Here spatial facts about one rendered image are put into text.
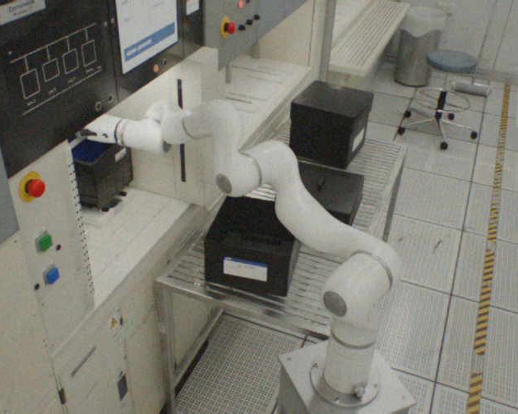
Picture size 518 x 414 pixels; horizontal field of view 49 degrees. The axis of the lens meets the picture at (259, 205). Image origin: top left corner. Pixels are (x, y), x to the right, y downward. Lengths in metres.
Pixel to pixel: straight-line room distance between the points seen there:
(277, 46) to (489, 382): 2.00
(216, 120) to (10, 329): 0.68
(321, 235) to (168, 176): 0.81
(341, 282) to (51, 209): 0.68
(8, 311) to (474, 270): 2.55
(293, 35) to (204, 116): 1.81
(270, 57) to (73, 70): 2.09
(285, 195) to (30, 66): 0.63
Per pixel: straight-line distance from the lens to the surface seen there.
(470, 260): 3.42
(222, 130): 1.44
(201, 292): 1.85
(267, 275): 1.79
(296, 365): 1.66
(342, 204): 2.10
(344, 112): 2.41
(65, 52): 1.32
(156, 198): 2.08
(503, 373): 2.88
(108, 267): 1.81
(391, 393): 1.65
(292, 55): 3.27
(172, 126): 1.60
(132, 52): 1.53
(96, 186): 1.87
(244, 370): 2.62
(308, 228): 1.37
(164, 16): 1.65
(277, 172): 1.45
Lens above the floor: 2.03
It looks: 35 degrees down
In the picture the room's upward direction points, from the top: 3 degrees clockwise
